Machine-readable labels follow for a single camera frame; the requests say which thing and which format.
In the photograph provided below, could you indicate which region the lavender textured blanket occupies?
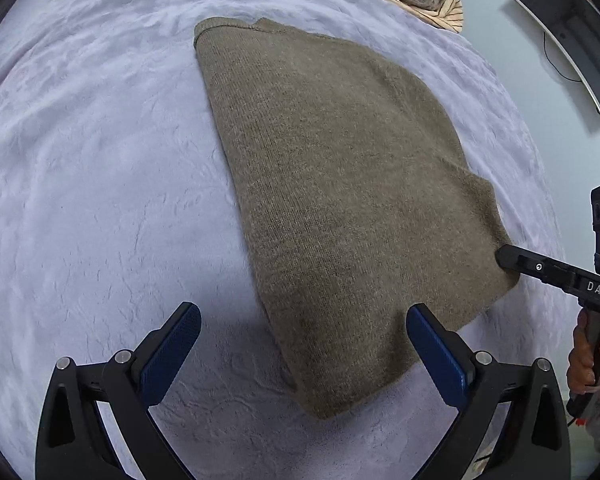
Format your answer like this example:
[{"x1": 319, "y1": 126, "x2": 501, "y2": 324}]
[{"x1": 0, "y1": 0, "x2": 573, "y2": 480}]

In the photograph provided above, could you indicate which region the person's right hand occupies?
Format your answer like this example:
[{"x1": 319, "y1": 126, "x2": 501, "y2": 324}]
[{"x1": 567, "y1": 309, "x2": 600, "y2": 397}]

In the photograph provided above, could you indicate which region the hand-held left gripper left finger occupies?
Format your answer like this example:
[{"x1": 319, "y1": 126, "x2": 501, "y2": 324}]
[{"x1": 35, "y1": 301, "x2": 202, "y2": 480}]

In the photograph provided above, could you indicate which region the black screen cable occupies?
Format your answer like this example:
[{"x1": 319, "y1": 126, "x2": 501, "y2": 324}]
[{"x1": 542, "y1": 31, "x2": 584, "y2": 83}]

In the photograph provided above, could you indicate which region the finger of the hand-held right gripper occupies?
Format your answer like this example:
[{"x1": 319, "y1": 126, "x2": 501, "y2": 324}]
[{"x1": 495, "y1": 244, "x2": 580, "y2": 288}]

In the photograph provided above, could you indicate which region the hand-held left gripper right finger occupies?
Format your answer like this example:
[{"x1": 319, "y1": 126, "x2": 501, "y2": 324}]
[{"x1": 406, "y1": 303, "x2": 572, "y2": 480}]

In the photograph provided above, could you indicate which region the olive brown knit sweater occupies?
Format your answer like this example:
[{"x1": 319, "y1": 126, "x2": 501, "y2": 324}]
[{"x1": 194, "y1": 16, "x2": 521, "y2": 420}]

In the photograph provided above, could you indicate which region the wall-mounted flat screen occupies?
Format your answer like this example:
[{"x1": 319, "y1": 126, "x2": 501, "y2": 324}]
[{"x1": 509, "y1": 0, "x2": 600, "y2": 122}]

